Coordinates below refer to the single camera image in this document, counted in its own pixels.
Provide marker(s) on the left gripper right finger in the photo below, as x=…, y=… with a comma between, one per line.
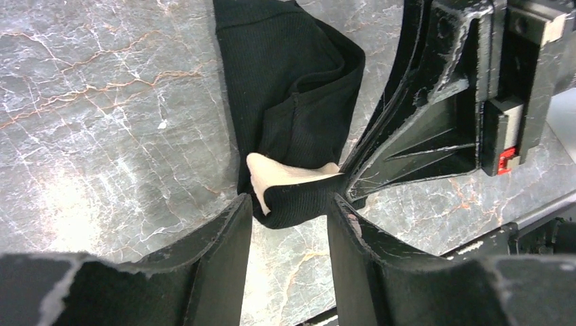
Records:
x=378, y=279

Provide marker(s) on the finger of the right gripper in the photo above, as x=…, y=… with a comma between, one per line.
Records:
x=412, y=36

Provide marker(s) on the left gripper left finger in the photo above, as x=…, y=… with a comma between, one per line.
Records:
x=206, y=269

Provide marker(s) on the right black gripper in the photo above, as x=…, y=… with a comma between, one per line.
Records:
x=435, y=129

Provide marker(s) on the black underwear beige waistband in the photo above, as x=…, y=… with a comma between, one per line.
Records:
x=292, y=83

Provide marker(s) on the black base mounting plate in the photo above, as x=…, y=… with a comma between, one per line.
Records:
x=521, y=273

